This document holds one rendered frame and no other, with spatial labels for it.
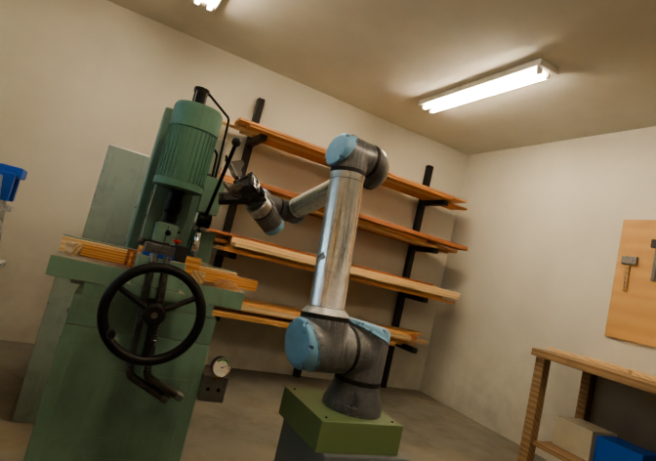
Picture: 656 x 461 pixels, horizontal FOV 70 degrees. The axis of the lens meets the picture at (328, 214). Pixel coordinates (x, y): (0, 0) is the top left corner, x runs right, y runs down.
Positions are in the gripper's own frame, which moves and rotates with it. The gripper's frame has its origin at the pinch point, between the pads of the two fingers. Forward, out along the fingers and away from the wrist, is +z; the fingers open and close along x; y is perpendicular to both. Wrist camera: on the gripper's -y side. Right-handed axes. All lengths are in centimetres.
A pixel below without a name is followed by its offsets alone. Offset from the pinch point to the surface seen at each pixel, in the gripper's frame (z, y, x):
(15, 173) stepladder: 15, -94, -33
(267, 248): -170, -71, -122
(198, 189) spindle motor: -1.2, -10.1, 5.0
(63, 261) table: 15, -42, 36
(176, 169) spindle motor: 8.7, -12.7, 2.9
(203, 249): -28.1, -25.8, 5.8
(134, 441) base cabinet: -32, -47, 73
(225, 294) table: -22.9, -10.8, 36.2
